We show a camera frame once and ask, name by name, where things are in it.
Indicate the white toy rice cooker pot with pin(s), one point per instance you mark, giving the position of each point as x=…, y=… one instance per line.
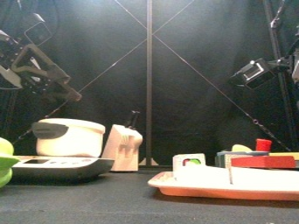
x=70, y=140

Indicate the red toy cylinder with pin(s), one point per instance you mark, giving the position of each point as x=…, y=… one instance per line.
x=264, y=145

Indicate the white kitchen scale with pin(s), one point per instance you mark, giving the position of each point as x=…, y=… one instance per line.
x=62, y=168

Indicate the red flat toy piece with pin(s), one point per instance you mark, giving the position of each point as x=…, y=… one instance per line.
x=264, y=162

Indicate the long white rice block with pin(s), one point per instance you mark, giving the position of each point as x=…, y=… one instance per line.
x=265, y=178

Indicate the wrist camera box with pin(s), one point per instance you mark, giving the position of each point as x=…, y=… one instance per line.
x=38, y=32
x=254, y=73

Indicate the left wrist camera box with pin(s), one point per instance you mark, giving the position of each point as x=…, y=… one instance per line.
x=38, y=32

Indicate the orange and white tray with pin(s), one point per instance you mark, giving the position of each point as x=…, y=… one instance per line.
x=218, y=191

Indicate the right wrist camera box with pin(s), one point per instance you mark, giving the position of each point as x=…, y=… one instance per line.
x=254, y=73

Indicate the vertical metal frame pole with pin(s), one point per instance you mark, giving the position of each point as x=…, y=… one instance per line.
x=149, y=87

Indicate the white sushi roll cube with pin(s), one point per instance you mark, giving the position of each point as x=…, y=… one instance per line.
x=189, y=162

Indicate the green toy vegetable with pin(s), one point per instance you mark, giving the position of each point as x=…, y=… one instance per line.
x=6, y=162

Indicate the pale yellow toy piece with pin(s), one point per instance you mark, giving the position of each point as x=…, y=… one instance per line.
x=241, y=148

